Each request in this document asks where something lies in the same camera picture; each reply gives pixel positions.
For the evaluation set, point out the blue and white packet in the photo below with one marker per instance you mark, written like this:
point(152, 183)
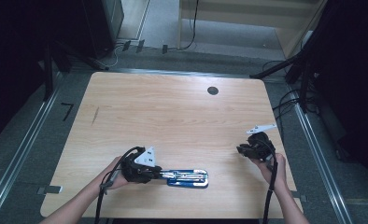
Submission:
point(188, 179)

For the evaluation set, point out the metal floor rail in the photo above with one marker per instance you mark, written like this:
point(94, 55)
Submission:
point(20, 152)
point(322, 161)

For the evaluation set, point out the black power plug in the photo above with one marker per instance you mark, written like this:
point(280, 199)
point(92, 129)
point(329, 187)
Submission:
point(126, 45)
point(140, 45)

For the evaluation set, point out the person's left hand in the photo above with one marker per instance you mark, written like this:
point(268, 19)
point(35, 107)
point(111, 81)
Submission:
point(116, 180)

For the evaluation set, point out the person's right hand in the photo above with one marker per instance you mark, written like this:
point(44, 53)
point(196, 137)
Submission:
point(274, 172)

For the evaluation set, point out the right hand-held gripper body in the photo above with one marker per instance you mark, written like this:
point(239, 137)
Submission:
point(260, 144)

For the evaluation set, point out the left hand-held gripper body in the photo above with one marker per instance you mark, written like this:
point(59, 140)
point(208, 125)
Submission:
point(139, 166)

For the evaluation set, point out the black cabinet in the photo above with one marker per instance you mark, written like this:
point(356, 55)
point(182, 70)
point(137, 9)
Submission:
point(106, 25)

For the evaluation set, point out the black round table grommet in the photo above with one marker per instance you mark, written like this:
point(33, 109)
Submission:
point(213, 90)

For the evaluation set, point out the grey tape strip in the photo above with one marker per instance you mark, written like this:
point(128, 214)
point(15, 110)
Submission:
point(49, 189)

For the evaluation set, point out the black metal stand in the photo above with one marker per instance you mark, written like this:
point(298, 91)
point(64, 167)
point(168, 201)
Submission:
point(48, 74)
point(294, 62)

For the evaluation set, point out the light wooden furniture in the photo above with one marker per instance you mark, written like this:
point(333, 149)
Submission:
point(235, 18)

